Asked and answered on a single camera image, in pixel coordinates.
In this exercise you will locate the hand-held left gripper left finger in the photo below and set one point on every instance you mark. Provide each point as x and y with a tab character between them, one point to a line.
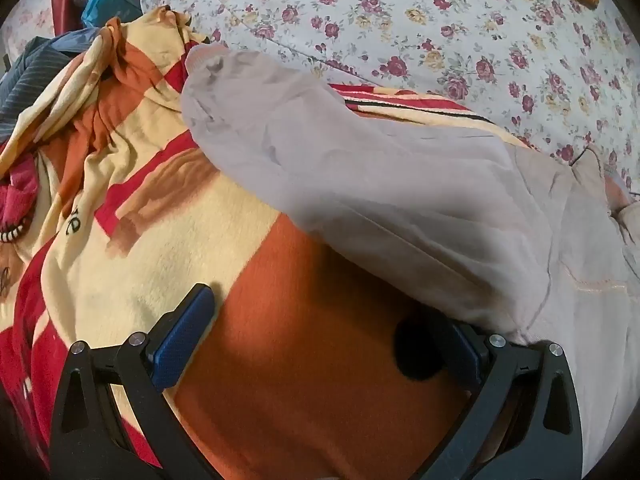
182	330

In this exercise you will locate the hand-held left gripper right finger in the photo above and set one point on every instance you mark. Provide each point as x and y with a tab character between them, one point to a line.
469	357

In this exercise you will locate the light grey pink trousers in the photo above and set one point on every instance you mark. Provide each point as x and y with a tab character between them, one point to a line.
350	185

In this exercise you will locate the orange red printed blanket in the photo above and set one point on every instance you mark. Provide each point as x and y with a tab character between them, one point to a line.
260	370

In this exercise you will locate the grey striped cloth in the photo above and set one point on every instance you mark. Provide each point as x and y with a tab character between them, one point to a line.
35	70

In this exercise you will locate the floral quilt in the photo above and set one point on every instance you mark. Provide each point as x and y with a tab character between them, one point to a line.
400	20

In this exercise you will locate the pale floral fabric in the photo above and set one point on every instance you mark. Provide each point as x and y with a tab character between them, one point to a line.
30	20

